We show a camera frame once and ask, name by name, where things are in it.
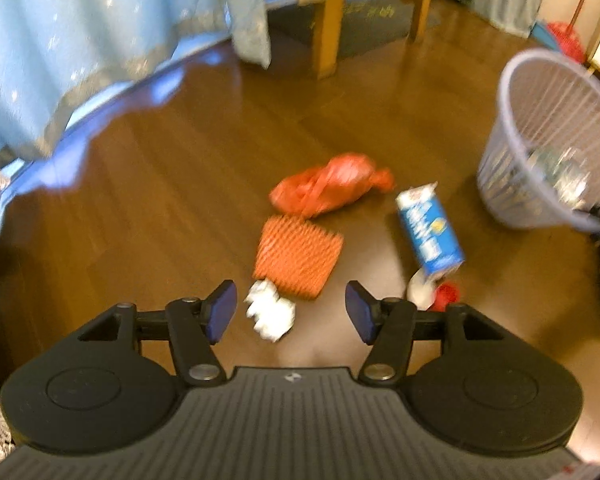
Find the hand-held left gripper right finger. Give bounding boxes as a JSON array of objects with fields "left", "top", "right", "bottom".
[{"left": 345, "top": 281, "right": 513, "bottom": 387}]

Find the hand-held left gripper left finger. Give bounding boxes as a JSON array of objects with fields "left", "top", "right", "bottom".
[{"left": 72, "top": 280, "right": 238, "bottom": 387}]

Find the white tissue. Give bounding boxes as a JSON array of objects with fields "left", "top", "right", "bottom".
[{"left": 244, "top": 279, "right": 297, "bottom": 343}]

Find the clear plastic bottle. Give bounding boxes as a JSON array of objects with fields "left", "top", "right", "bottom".
[{"left": 527, "top": 145, "right": 593, "bottom": 211}]

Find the orange foam fruit net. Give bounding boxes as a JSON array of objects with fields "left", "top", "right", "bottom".
[{"left": 252, "top": 215, "right": 344, "bottom": 302}]

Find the lavender plastic mesh wastebasket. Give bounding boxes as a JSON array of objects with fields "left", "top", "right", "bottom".
[{"left": 476, "top": 48, "right": 600, "bottom": 233}]

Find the blue and white milk carton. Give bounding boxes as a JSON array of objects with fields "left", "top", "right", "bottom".
[{"left": 395, "top": 182, "right": 467, "bottom": 281}]

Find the small white plastic lid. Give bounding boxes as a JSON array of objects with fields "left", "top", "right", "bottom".
[{"left": 407, "top": 269, "right": 438, "bottom": 311}]

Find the red bottle cap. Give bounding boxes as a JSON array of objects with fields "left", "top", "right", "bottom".
[{"left": 432, "top": 282, "right": 461, "bottom": 311}]

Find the red plastic bag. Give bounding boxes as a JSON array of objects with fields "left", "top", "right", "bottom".
[{"left": 269, "top": 152, "right": 396, "bottom": 218}]

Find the red broom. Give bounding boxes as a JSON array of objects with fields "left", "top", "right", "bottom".
[{"left": 545, "top": 0, "right": 598, "bottom": 63}]

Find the blue plastic dustpan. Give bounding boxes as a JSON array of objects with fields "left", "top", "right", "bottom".
[{"left": 532, "top": 22, "right": 563, "bottom": 53}]

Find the wooden chair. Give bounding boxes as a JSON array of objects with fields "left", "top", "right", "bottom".
[{"left": 312, "top": 0, "right": 438, "bottom": 80}]

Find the dark grey floor mat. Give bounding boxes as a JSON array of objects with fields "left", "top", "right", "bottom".
[{"left": 267, "top": 0, "right": 443, "bottom": 61}]

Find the blue star-print curtain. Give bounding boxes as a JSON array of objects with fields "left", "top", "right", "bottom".
[{"left": 0, "top": 0, "right": 273, "bottom": 161}]

